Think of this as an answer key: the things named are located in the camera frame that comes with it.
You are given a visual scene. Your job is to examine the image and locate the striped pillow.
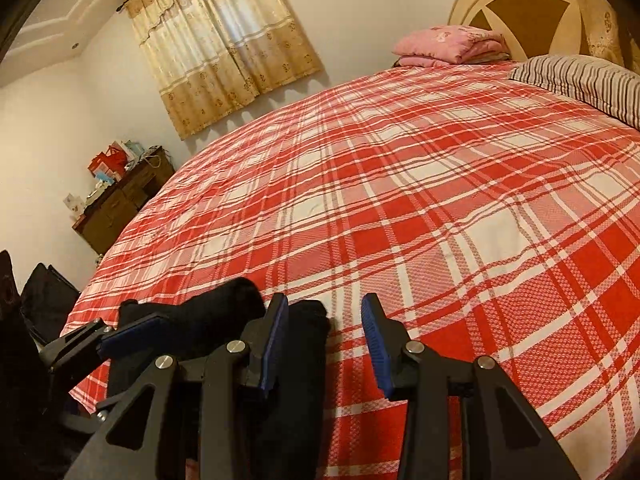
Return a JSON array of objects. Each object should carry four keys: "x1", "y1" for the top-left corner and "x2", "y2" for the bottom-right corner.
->
[{"x1": 507, "y1": 55, "x2": 640, "y2": 128}]

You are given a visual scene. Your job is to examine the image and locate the folded pink blanket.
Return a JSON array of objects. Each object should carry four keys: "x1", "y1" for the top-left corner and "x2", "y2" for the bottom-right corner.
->
[{"x1": 391, "y1": 25, "x2": 511, "y2": 68}]

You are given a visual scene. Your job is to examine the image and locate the beige floral curtain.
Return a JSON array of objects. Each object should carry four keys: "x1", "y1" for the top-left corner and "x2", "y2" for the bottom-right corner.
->
[{"x1": 565, "y1": 0, "x2": 631, "y2": 68}]

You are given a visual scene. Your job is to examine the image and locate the white paper bag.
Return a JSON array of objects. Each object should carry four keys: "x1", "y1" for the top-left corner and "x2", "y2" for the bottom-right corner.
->
[{"x1": 119, "y1": 140, "x2": 146, "y2": 166}]

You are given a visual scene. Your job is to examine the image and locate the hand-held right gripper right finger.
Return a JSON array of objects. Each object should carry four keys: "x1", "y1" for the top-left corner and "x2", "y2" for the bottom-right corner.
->
[{"x1": 361, "y1": 292, "x2": 583, "y2": 480}]

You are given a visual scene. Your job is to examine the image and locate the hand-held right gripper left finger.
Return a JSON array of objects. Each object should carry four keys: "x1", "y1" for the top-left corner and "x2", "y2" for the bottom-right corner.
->
[{"x1": 62, "y1": 292, "x2": 291, "y2": 480}]

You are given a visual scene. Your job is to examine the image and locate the red plaid bed sheet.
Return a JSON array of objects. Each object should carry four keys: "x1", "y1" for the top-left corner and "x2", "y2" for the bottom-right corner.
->
[{"x1": 60, "y1": 57, "x2": 640, "y2": 480}]

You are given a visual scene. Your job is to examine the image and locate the black pants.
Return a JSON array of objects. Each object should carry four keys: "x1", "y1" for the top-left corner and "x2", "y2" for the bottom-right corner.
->
[{"x1": 107, "y1": 277, "x2": 332, "y2": 480}]

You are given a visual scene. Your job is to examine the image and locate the black bag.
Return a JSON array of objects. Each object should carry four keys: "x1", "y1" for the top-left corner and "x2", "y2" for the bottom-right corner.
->
[{"x1": 21, "y1": 262, "x2": 81, "y2": 346}]

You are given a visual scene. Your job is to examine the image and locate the cream and brown headboard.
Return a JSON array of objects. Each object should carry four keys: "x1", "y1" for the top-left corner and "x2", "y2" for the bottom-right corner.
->
[{"x1": 448, "y1": 0, "x2": 593, "y2": 58}]

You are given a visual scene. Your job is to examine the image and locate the beige patterned window curtain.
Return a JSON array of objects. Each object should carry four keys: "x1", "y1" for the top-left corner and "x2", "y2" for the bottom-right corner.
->
[{"x1": 117, "y1": 0, "x2": 323, "y2": 141}]

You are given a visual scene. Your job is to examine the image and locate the dark wooden dresser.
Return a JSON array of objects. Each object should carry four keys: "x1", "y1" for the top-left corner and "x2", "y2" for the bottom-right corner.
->
[{"x1": 72, "y1": 146, "x2": 176, "y2": 256}]

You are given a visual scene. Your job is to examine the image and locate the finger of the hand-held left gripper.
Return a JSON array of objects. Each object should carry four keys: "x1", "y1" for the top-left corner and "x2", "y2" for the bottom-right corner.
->
[
  {"x1": 60, "y1": 392, "x2": 133, "y2": 433},
  {"x1": 39, "y1": 311, "x2": 168, "y2": 376}
]

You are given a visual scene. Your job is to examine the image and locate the red gift bag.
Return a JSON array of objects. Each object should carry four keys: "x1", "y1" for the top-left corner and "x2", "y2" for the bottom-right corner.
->
[{"x1": 88, "y1": 146, "x2": 128, "y2": 181}]

